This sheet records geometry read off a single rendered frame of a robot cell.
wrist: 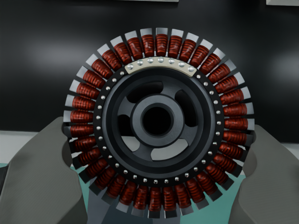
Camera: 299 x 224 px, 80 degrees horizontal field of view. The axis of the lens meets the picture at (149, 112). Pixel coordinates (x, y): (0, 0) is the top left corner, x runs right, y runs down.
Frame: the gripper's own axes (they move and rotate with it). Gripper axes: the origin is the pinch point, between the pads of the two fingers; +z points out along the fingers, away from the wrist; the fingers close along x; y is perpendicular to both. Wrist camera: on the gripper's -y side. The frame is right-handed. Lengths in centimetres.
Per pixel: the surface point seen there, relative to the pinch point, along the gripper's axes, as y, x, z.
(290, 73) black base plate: -1.3, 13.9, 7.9
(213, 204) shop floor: 79, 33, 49
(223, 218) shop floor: 85, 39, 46
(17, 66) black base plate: -0.9, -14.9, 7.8
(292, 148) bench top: 6.8, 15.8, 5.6
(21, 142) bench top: 7.3, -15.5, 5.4
